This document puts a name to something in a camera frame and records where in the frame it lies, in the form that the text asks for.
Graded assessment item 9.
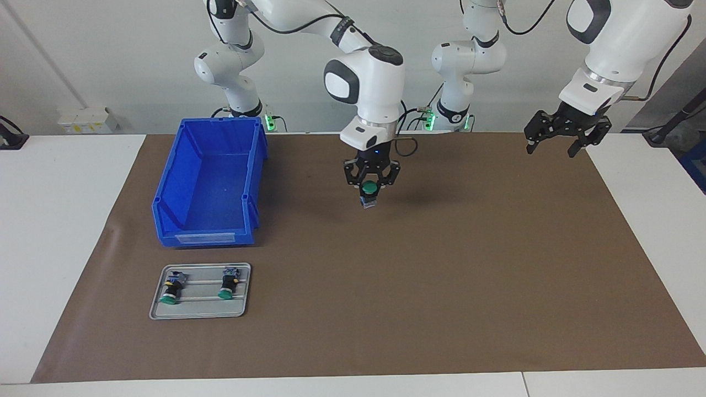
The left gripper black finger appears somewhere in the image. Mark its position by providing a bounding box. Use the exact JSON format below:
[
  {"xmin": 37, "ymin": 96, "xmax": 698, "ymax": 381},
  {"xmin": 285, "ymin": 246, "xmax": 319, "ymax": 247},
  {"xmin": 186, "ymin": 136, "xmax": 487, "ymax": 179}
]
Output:
[
  {"xmin": 568, "ymin": 119, "xmax": 612, "ymax": 159},
  {"xmin": 524, "ymin": 110, "xmax": 569, "ymax": 155}
]

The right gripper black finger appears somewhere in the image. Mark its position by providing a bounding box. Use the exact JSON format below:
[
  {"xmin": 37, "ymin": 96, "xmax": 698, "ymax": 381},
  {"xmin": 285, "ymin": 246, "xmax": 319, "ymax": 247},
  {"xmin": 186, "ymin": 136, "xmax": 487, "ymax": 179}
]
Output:
[
  {"xmin": 344, "ymin": 159, "xmax": 368, "ymax": 195},
  {"xmin": 378, "ymin": 160, "xmax": 402, "ymax": 191}
]

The green push button switch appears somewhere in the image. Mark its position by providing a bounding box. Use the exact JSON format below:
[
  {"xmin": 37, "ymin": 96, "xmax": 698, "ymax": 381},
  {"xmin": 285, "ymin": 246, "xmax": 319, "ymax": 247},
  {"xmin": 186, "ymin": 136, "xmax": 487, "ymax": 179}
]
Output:
[
  {"xmin": 158, "ymin": 269, "xmax": 187, "ymax": 305},
  {"xmin": 217, "ymin": 266, "xmax": 240, "ymax": 300},
  {"xmin": 360, "ymin": 179, "xmax": 380, "ymax": 209}
]

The black pole stand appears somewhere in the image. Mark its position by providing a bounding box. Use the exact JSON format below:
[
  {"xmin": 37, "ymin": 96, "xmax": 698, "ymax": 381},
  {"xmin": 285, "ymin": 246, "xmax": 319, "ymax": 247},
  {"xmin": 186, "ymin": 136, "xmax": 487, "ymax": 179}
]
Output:
[{"xmin": 643, "ymin": 88, "xmax": 706, "ymax": 147}]

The brown table mat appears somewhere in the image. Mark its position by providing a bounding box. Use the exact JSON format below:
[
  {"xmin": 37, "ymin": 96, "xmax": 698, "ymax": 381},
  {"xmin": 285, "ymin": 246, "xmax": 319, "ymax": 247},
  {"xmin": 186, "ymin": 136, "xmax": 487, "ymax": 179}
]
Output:
[{"xmin": 30, "ymin": 132, "xmax": 706, "ymax": 384}]

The blue crate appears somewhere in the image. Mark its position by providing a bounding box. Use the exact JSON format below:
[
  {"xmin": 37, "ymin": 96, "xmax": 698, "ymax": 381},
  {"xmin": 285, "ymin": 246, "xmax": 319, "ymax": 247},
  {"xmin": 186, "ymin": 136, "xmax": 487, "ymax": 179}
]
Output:
[{"xmin": 678, "ymin": 141, "xmax": 706, "ymax": 195}]

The blue plastic storage bin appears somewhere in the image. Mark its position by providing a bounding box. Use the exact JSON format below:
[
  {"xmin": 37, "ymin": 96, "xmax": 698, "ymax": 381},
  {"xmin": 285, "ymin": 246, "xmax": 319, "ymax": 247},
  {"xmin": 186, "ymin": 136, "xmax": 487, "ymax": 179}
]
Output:
[{"xmin": 152, "ymin": 117, "xmax": 269, "ymax": 247}]

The grey metal tray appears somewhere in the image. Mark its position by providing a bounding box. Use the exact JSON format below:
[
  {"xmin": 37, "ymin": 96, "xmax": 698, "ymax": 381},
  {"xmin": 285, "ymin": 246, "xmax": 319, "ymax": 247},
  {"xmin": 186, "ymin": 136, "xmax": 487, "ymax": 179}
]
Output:
[{"xmin": 149, "ymin": 262, "xmax": 252, "ymax": 320}]

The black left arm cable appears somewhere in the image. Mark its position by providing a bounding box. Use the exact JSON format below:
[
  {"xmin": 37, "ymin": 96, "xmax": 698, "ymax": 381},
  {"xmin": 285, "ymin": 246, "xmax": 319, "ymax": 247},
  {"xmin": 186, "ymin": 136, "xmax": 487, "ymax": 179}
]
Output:
[{"xmin": 499, "ymin": 0, "xmax": 693, "ymax": 103}]

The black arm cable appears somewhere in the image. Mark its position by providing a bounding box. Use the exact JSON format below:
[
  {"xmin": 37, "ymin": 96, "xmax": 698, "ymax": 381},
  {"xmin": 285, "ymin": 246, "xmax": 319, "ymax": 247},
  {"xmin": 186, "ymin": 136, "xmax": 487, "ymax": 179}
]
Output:
[
  {"xmin": 499, "ymin": 0, "xmax": 693, "ymax": 103},
  {"xmin": 207, "ymin": 0, "xmax": 418, "ymax": 158}
]

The black base cable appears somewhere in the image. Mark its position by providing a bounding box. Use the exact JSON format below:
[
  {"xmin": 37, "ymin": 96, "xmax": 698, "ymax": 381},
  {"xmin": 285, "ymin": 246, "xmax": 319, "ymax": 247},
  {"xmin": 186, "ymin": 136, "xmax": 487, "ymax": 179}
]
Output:
[{"xmin": 405, "ymin": 83, "xmax": 445, "ymax": 132}]

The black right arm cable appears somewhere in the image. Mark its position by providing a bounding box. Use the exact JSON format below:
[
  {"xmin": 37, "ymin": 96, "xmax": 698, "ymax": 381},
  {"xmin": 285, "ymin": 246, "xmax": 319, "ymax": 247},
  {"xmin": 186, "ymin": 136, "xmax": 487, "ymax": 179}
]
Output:
[{"xmin": 207, "ymin": 0, "xmax": 418, "ymax": 158}]

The white wall power box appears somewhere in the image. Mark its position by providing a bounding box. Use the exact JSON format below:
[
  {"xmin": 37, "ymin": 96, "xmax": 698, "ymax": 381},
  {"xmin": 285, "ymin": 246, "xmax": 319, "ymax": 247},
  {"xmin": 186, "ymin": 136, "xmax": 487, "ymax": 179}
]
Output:
[{"xmin": 58, "ymin": 106, "xmax": 119, "ymax": 135}]

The black clamp mount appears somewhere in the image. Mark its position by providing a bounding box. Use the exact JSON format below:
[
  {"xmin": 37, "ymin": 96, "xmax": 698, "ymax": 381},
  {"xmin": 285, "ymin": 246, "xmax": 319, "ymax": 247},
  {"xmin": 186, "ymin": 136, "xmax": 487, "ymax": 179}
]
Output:
[{"xmin": 0, "ymin": 115, "xmax": 29, "ymax": 151}]

